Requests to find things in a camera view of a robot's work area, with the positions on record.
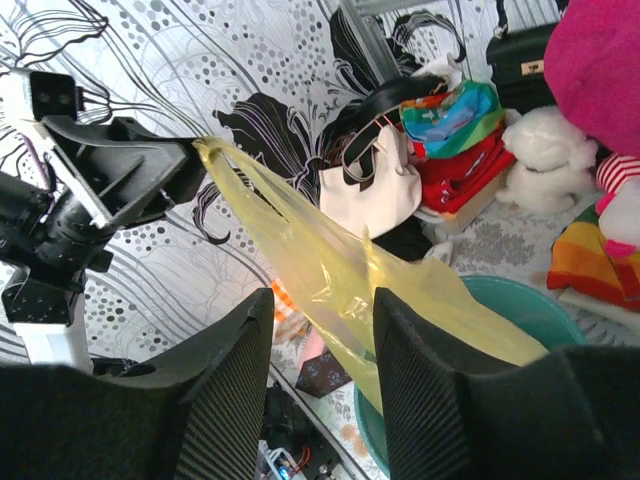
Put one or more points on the black hat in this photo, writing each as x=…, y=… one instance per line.
x=357, y=124

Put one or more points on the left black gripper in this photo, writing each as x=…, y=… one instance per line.
x=154, y=173

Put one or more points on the orange checkered cloth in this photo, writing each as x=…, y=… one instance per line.
x=288, y=322

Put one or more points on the pink cloth roll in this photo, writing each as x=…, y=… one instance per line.
x=314, y=347

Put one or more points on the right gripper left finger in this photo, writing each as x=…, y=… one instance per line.
x=194, y=411

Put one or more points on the rainbow striped cloth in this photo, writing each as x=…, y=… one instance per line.
x=579, y=261

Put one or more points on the yellow plastic trash bag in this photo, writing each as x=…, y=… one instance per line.
x=332, y=275

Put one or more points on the colourful striped cloth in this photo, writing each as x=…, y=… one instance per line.
x=465, y=117

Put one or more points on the teal plastic trash bin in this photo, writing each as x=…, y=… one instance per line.
x=417, y=433

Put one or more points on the black leather handbag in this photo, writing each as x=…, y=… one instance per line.
x=517, y=64

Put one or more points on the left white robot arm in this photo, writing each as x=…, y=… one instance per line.
x=51, y=242

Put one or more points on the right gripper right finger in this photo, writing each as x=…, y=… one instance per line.
x=573, y=414

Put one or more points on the white fluffy plush lamb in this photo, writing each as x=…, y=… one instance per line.
x=554, y=162

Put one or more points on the magenta felt bag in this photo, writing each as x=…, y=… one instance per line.
x=592, y=69

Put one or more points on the cream canvas tote bag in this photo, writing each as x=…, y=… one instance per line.
x=393, y=196

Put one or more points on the pink white plush doll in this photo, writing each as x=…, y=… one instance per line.
x=618, y=209

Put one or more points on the red garment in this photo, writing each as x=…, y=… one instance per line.
x=448, y=184

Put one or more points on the dark patterned necktie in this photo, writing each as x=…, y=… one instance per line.
x=322, y=375

